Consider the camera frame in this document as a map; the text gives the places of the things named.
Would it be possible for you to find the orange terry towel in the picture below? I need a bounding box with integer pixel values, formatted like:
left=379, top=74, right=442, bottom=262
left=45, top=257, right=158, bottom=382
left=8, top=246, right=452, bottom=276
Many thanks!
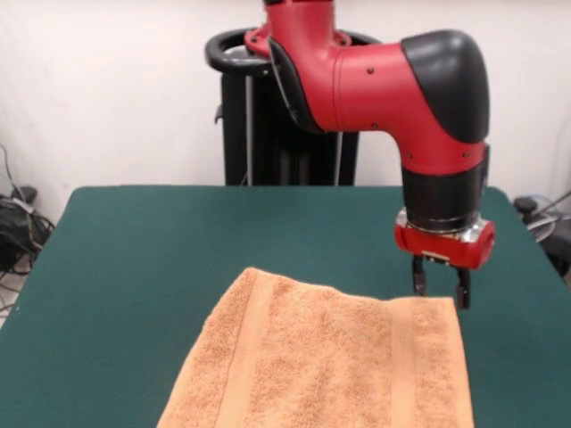
left=156, top=266, right=475, bottom=428

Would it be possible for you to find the black floor cable tangle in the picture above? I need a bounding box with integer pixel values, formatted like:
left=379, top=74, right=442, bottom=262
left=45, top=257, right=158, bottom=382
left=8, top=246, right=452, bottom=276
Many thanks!
left=0, top=142, right=57, bottom=313

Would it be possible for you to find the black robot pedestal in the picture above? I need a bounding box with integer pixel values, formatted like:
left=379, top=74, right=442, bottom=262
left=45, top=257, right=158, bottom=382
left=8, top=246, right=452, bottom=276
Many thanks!
left=204, top=29, right=385, bottom=186

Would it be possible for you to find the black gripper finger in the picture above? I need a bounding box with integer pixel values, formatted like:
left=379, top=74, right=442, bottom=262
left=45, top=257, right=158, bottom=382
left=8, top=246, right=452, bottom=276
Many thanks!
left=454, top=266, right=472, bottom=311
left=410, top=254, right=430, bottom=298

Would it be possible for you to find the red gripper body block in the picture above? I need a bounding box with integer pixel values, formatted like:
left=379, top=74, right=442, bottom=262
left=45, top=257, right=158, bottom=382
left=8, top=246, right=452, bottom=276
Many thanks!
left=393, top=209, right=496, bottom=271

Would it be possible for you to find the black stand base with caster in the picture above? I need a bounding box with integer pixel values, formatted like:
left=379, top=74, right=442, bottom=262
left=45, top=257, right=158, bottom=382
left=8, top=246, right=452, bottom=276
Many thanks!
left=512, top=195, right=571, bottom=286

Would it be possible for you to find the dark green table cloth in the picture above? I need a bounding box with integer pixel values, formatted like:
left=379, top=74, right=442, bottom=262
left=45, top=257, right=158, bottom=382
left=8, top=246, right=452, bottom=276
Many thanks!
left=0, top=185, right=571, bottom=428

